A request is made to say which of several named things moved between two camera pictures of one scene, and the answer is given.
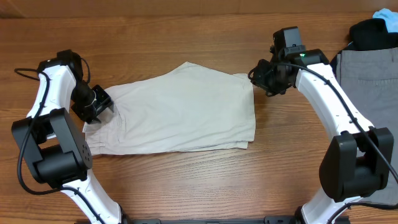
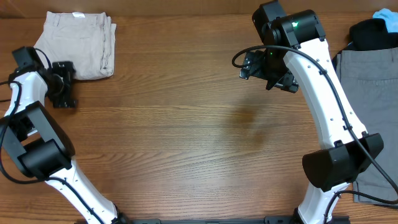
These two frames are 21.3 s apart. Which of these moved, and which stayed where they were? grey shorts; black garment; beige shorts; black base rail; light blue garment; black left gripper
Moved: beige shorts; black left gripper
Stayed: light blue garment; black base rail; black garment; grey shorts
